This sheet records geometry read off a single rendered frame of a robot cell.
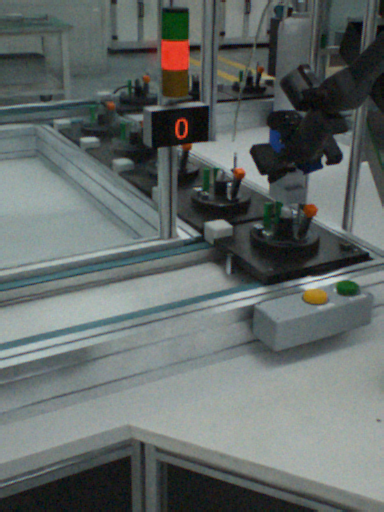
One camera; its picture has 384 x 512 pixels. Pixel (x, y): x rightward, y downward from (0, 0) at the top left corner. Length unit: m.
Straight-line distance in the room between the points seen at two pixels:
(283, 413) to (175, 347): 0.20
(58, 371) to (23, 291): 0.27
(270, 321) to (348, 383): 0.17
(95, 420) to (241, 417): 0.22
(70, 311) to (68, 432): 0.27
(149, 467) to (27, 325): 0.32
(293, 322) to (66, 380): 0.38
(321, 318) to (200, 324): 0.21
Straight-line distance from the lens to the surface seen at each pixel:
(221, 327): 1.21
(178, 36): 1.32
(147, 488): 1.20
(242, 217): 1.56
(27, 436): 1.10
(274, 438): 1.09
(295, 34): 2.28
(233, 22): 10.85
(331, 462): 1.06
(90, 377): 1.13
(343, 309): 1.25
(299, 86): 1.30
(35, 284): 1.34
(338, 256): 1.40
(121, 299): 1.32
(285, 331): 1.19
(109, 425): 1.10
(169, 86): 1.33
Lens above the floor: 1.53
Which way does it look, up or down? 24 degrees down
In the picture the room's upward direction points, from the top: 1 degrees clockwise
